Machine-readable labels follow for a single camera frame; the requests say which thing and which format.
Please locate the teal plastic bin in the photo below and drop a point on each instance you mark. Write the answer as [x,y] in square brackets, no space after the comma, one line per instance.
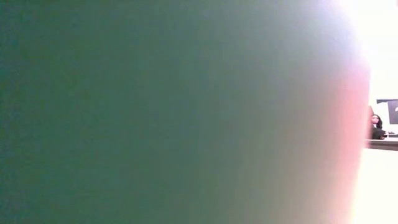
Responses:
[155,112]

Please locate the person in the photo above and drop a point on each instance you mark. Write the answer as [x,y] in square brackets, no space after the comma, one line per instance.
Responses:
[377,130]

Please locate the black background monitor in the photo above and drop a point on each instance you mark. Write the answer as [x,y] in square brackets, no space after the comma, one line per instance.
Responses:
[393,112]

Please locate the black aluminium rig frame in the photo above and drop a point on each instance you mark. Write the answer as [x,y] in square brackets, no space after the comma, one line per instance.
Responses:
[382,144]

